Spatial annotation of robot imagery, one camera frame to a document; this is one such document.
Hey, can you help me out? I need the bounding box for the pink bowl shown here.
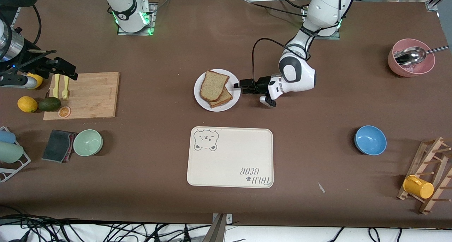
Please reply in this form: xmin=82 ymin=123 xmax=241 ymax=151
xmin=387 ymin=39 xmax=435 ymax=77

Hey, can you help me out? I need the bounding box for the yellow lemon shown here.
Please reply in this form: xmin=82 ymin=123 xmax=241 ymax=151
xmin=26 ymin=72 xmax=43 ymax=90
xmin=17 ymin=96 xmax=38 ymax=113

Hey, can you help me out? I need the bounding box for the light blue cup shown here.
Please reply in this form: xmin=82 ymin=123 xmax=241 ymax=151
xmin=0 ymin=130 xmax=17 ymax=144

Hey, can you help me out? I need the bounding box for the pale green cup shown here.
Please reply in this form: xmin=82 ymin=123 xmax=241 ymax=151
xmin=0 ymin=142 xmax=24 ymax=164

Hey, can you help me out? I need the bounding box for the white wire rack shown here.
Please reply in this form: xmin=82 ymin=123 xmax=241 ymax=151
xmin=0 ymin=126 xmax=31 ymax=183

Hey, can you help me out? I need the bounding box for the wooden cup drying rack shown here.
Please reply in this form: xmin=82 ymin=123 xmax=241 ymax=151
xmin=397 ymin=137 xmax=452 ymax=215

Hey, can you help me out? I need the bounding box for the grey metal camera post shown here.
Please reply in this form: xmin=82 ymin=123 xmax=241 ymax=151
xmin=211 ymin=213 xmax=233 ymax=242

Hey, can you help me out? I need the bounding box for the blue bowl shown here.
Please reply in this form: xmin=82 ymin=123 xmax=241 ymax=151
xmin=354 ymin=125 xmax=387 ymax=156

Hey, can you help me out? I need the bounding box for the dark green avocado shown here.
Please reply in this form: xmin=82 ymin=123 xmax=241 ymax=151
xmin=38 ymin=97 xmax=61 ymax=112

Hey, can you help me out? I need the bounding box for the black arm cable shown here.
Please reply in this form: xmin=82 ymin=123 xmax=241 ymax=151
xmin=252 ymin=38 xmax=311 ymax=90
xmin=32 ymin=5 xmax=41 ymax=45

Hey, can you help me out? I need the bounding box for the round white plate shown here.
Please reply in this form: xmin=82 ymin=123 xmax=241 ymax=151
xmin=194 ymin=69 xmax=241 ymax=112

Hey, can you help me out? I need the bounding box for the brown bread slice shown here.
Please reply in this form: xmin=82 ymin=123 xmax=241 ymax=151
xmin=208 ymin=87 xmax=233 ymax=109
xmin=200 ymin=70 xmax=230 ymax=102

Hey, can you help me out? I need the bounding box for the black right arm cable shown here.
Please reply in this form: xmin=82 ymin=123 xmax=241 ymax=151
xmin=32 ymin=5 xmax=41 ymax=45

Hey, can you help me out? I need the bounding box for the black cable on table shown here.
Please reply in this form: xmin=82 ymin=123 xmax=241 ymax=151
xmin=244 ymin=0 xmax=308 ymax=20

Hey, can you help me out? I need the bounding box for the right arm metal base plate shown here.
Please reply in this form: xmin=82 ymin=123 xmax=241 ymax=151
xmin=117 ymin=2 xmax=157 ymax=36

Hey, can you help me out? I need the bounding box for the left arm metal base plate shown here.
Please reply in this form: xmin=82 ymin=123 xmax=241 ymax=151
xmin=302 ymin=5 xmax=341 ymax=40

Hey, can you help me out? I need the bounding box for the black floor cable bundle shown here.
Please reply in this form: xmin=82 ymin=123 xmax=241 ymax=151
xmin=0 ymin=214 xmax=212 ymax=242

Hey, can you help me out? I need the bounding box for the folded grey cloth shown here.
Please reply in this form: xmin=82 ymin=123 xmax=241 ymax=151
xmin=41 ymin=129 xmax=76 ymax=164

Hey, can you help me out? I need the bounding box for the yellow mug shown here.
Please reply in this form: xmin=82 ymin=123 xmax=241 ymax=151
xmin=403 ymin=175 xmax=435 ymax=200

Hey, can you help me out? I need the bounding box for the metal serving spoon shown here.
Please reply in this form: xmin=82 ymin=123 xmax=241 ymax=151
xmin=393 ymin=45 xmax=451 ymax=66

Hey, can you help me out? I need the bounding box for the cream bear print tray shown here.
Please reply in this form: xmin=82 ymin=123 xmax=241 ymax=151
xmin=186 ymin=126 xmax=274 ymax=189

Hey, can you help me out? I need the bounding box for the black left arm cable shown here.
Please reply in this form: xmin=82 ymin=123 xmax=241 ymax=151
xmin=252 ymin=38 xmax=311 ymax=90

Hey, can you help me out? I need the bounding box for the bamboo cutting board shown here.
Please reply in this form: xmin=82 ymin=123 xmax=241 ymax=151
xmin=43 ymin=72 xmax=120 ymax=121

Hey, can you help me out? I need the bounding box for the pale green bowl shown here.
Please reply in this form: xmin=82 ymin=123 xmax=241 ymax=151
xmin=73 ymin=129 xmax=103 ymax=157

